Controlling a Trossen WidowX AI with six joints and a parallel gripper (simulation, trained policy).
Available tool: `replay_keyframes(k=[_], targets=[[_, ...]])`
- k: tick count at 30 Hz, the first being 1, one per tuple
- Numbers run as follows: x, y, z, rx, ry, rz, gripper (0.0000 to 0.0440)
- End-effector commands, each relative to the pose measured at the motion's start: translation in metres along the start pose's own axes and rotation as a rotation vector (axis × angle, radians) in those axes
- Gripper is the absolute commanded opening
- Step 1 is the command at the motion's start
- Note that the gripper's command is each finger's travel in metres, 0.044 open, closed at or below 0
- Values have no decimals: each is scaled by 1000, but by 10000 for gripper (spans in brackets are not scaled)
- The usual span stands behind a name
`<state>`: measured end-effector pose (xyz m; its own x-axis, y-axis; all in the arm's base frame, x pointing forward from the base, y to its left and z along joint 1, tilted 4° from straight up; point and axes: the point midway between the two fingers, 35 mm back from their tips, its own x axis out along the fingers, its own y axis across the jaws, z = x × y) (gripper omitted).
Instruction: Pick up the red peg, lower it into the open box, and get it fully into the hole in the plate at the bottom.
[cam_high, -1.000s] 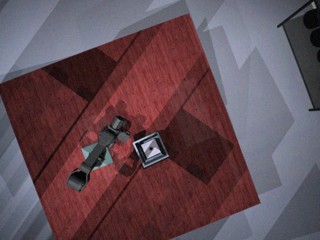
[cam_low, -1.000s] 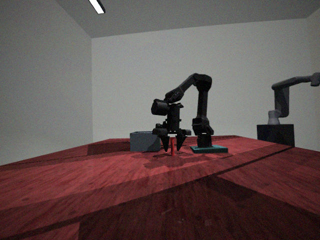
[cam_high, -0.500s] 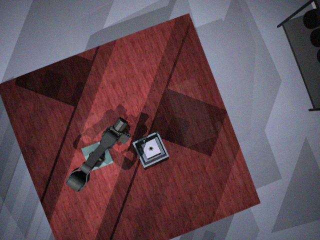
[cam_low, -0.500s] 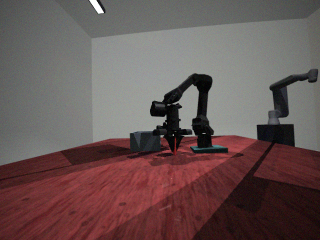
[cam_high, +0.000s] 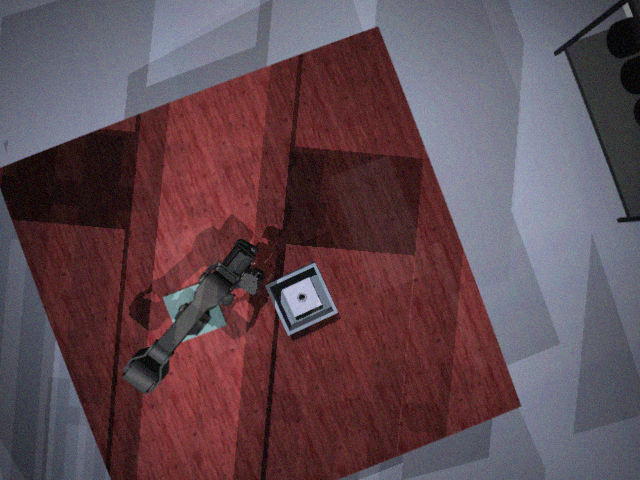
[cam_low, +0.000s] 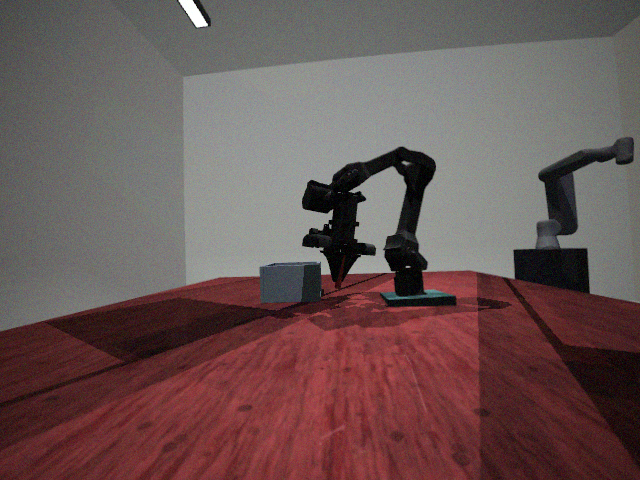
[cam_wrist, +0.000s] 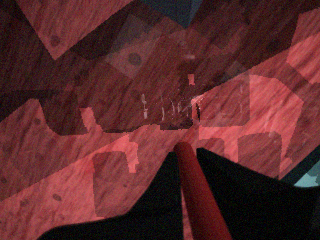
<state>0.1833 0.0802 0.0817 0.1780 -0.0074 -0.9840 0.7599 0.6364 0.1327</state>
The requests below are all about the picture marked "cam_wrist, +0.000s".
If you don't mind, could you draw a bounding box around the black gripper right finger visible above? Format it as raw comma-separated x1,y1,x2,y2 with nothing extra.
196,148,320,240

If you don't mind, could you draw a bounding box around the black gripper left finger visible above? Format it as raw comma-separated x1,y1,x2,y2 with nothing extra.
36,151,184,240

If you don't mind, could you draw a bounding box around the red peg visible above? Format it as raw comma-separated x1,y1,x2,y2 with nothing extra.
173,142,233,240

